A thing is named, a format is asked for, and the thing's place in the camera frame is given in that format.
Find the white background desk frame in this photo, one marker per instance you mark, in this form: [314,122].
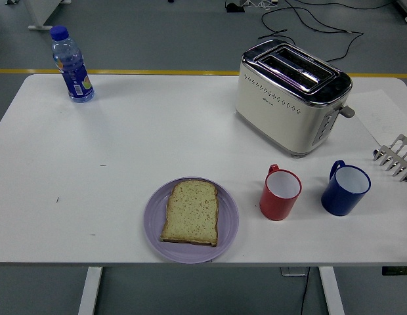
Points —
[33,14]

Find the purple plate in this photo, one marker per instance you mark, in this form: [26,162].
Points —
[228,223]

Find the clear under-table bracket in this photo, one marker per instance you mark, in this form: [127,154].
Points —
[293,270]

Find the metal toast rack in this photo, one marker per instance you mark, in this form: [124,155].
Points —
[395,160]

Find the grey toaster lever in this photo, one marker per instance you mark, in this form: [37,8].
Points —
[348,112]

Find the black under-table control box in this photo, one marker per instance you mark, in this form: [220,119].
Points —
[397,270]

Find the blue mug white inside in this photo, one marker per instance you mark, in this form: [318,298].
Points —
[338,200]

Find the slice of bread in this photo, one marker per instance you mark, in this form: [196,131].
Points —
[193,213]

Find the white table leg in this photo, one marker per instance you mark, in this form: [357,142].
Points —
[331,292]
[90,292]

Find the cream and chrome toaster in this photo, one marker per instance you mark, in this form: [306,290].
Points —
[275,111]

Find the red mug white inside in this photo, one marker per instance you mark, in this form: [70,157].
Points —
[275,205]

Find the white background desk foot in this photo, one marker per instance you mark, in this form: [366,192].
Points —
[406,10]

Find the clear water bottle blue label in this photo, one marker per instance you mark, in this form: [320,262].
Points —
[73,75]

